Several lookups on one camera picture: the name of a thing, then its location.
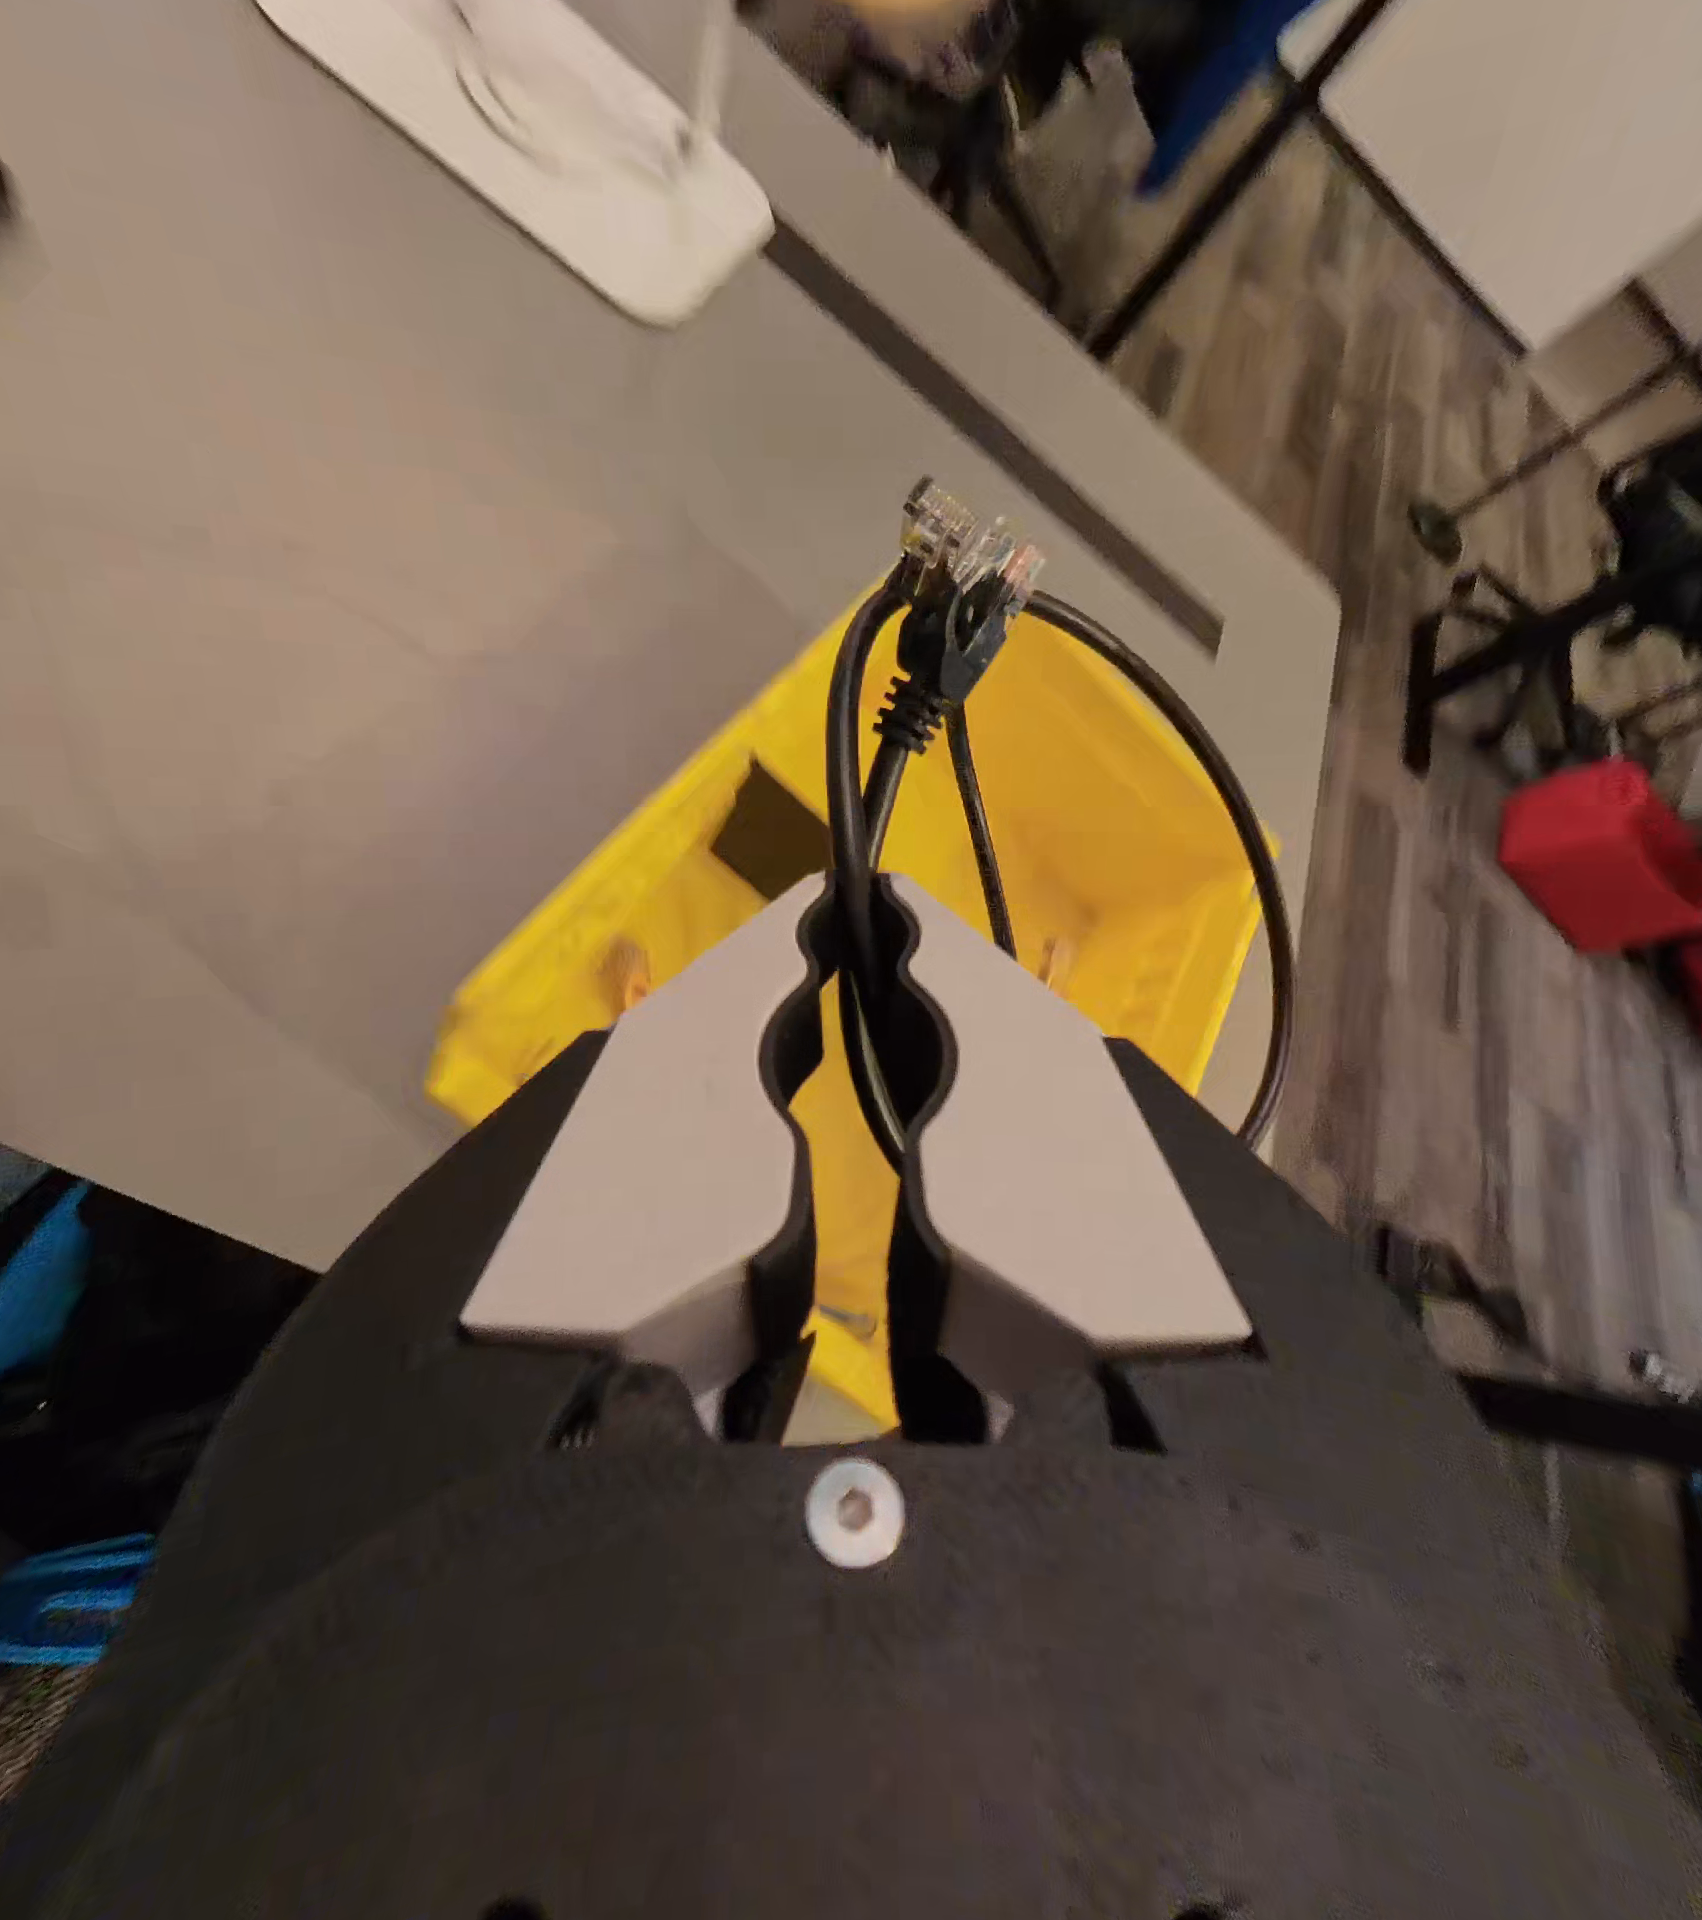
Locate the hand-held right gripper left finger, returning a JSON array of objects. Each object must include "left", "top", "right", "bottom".
[{"left": 457, "top": 874, "right": 840, "bottom": 1443}]

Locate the white side table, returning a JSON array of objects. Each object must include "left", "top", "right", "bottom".
[{"left": 1315, "top": 0, "right": 1702, "bottom": 398}]

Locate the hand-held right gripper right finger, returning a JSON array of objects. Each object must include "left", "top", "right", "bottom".
[{"left": 874, "top": 874, "right": 1258, "bottom": 1444}]

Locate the white mat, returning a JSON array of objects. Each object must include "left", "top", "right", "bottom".
[{"left": 256, "top": 0, "right": 779, "bottom": 330}]

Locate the black ethernet cable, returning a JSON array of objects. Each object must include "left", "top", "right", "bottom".
[{"left": 826, "top": 476, "right": 1297, "bottom": 1172}]

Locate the blue bag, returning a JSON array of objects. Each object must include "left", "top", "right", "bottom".
[{"left": 0, "top": 1181, "right": 158, "bottom": 1671}]

